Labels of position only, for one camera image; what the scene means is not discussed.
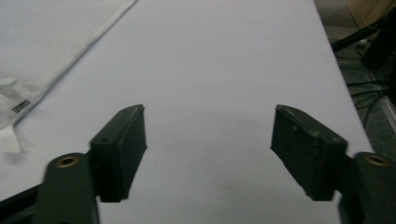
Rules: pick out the brown cardboard box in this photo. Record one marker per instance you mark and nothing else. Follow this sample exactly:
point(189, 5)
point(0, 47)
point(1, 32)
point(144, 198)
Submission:
point(369, 11)

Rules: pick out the black metal stand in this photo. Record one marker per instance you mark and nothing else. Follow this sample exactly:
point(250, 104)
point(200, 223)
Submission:
point(373, 34)

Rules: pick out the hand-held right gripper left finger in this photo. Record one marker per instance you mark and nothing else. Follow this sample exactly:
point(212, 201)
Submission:
point(116, 155)

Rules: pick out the white garment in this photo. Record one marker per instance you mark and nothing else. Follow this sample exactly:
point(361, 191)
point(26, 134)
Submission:
point(40, 46)

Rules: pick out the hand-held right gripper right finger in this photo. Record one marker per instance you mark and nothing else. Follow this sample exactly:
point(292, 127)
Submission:
point(308, 152)

